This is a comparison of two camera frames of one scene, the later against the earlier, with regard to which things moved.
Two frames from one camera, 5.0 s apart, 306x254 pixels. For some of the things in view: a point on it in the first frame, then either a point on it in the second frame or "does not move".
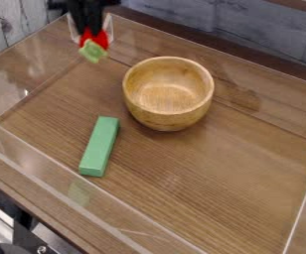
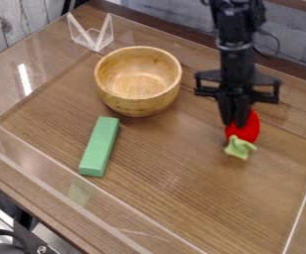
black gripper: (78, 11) -> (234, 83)
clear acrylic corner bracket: (106, 26) does not move
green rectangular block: (98, 146) does not move
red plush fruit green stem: (92, 45) -> (240, 138)
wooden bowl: (167, 92) -> (136, 78)
